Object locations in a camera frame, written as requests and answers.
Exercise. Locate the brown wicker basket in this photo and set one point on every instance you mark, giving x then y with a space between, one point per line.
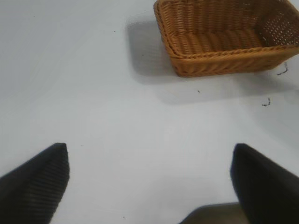
217 39

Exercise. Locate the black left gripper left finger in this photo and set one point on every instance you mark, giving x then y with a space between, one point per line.
32 186

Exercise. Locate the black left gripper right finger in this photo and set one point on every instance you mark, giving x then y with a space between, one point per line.
268 184

